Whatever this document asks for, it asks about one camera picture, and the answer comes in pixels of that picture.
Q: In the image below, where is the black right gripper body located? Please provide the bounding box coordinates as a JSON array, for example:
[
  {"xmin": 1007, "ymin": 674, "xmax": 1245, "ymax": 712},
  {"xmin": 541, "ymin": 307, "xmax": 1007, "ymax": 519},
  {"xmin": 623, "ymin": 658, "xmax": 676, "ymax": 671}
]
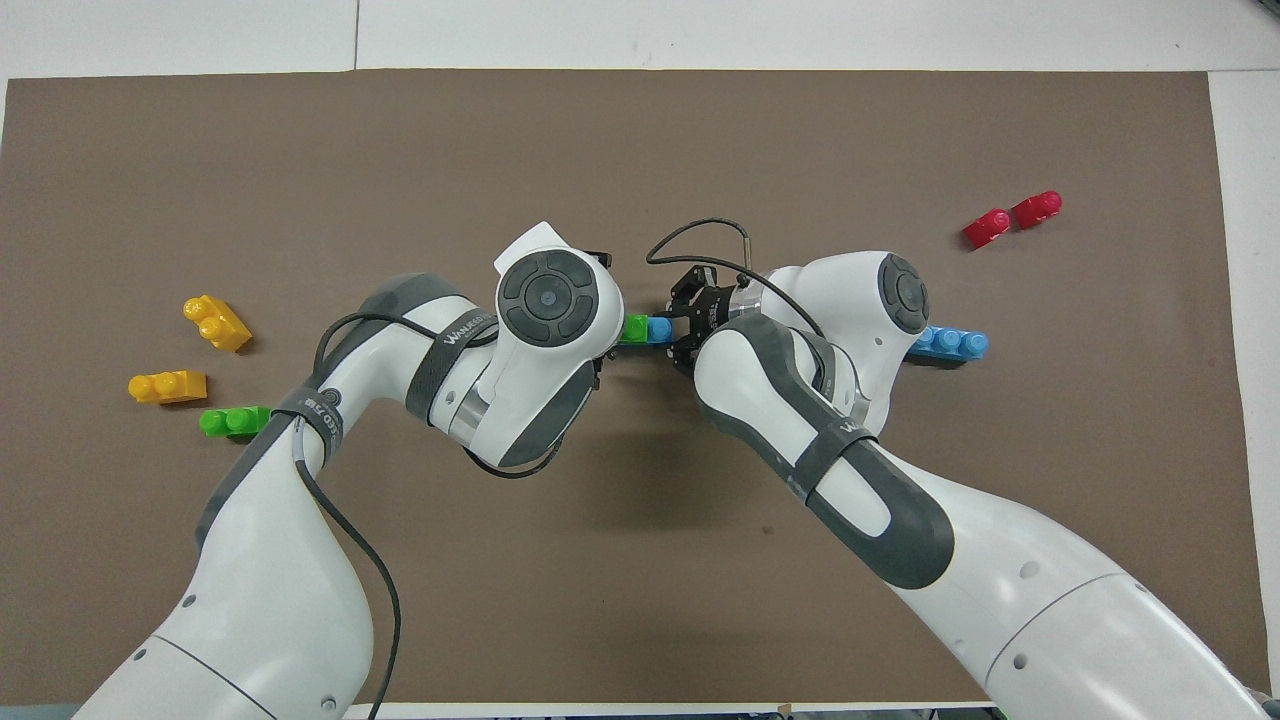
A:
[{"xmin": 700, "ymin": 283, "xmax": 751, "ymax": 336}]

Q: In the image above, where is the brown table mat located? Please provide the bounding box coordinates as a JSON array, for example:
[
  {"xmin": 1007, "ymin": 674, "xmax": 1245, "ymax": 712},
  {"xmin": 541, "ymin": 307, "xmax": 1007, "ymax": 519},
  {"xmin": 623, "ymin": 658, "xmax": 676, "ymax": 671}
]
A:
[{"xmin": 0, "ymin": 68, "xmax": 1271, "ymax": 707}]

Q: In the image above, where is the red one-stud toy brick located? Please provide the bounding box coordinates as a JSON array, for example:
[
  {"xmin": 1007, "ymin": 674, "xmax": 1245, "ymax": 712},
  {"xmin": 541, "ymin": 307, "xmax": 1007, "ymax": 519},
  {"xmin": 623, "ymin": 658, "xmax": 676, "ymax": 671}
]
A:
[
  {"xmin": 1012, "ymin": 190, "xmax": 1063, "ymax": 230},
  {"xmin": 962, "ymin": 208, "xmax": 1013, "ymax": 251}
]

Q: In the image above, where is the yellow two-stud toy brick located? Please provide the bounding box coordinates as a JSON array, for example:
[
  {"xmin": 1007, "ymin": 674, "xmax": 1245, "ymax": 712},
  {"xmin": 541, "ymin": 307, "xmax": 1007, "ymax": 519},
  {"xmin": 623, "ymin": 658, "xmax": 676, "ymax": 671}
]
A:
[
  {"xmin": 128, "ymin": 369, "xmax": 209, "ymax": 405},
  {"xmin": 183, "ymin": 294, "xmax": 253, "ymax": 353}
]

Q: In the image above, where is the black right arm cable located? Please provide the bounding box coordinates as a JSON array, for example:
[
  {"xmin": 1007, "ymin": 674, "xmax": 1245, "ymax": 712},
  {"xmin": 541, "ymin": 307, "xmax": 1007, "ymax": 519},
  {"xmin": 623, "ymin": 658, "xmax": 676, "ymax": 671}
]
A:
[{"xmin": 645, "ymin": 218, "xmax": 831, "ymax": 341}]

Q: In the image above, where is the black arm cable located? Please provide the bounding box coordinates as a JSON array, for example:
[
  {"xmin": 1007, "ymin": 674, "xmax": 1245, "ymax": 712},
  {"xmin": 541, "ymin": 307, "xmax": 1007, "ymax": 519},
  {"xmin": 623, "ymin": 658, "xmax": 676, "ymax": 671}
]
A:
[
  {"xmin": 645, "ymin": 218, "xmax": 831, "ymax": 341},
  {"xmin": 295, "ymin": 312, "xmax": 561, "ymax": 720}
]

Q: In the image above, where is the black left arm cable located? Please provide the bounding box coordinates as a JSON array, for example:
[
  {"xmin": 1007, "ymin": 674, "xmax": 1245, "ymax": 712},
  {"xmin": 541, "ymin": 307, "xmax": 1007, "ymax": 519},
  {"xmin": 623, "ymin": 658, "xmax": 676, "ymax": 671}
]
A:
[{"xmin": 295, "ymin": 312, "xmax": 561, "ymax": 720}]

